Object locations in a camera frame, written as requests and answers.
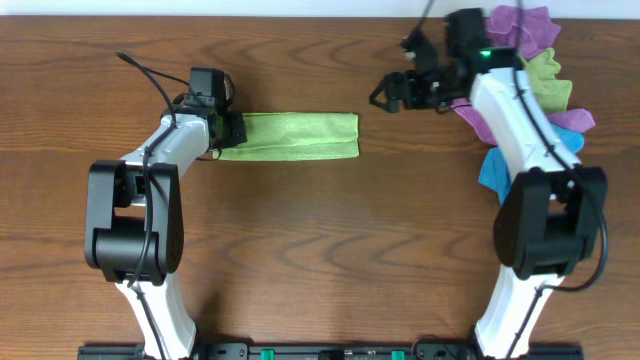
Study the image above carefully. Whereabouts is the blue microfiber cloth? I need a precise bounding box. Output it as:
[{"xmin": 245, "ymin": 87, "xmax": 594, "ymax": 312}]
[{"xmin": 478, "ymin": 124, "xmax": 585, "ymax": 204}]

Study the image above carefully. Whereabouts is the green plastic clip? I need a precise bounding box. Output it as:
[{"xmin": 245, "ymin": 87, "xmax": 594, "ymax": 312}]
[
  {"xmin": 391, "ymin": 350, "xmax": 405, "ymax": 360},
  {"xmin": 261, "ymin": 349, "xmax": 275, "ymax": 360}
]

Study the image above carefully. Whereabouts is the olive green crumpled cloth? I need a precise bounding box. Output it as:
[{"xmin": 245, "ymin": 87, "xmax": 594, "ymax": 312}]
[{"xmin": 523, "ymin": 48, "xmax": 573, "ymax": 113}]

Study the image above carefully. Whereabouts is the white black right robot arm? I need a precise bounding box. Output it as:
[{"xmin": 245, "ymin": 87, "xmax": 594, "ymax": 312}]
[{"xmin": 369, "ymin": 47, "xmax": 608, "ymax": 359}]

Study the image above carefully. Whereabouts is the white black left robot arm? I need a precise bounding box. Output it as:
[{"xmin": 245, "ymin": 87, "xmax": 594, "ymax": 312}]
[{"xmin": 79, "ymin": 109, "xmax": 247, "ymax": 359}]

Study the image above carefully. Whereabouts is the light green microfiber cloth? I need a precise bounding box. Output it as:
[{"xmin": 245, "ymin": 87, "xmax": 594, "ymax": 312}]
[{"xmin": 213, "ymin": 112, "xmax": 359, "ymax": 162}]

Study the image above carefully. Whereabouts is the upper purple crumpled cloth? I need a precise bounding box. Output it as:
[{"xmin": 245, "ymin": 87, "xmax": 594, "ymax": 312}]
[{"xmin": 486, "ymin": 5, "xmax": 561, "ymax": 61}]

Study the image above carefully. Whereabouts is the purple microfiber cloth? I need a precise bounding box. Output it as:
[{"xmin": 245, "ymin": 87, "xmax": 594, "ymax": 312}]
[{"xmin": 451, "ymin": 99, "xmax": 596, "ymax": 145}]

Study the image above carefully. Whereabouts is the black aluminium mounting rail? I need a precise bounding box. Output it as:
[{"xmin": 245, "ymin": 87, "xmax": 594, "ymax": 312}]
[{"xmin": 77, "ymin": 343, "xmax": 585, "ymax": 360}]

